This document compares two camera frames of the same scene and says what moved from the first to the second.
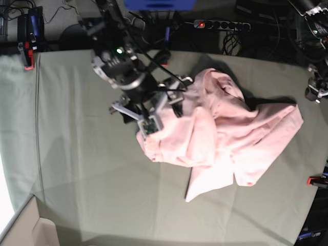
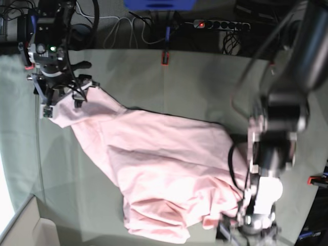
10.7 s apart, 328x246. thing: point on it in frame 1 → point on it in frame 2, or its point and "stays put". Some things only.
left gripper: x=144 y=105 → x=77 y=85
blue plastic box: x=160 y=5 stays put
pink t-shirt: x=219 y=132 → x=171 y=172
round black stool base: x=74 y=37 stays put
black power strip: x=221 y=24 stays put
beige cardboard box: x=26 y=228 stays put
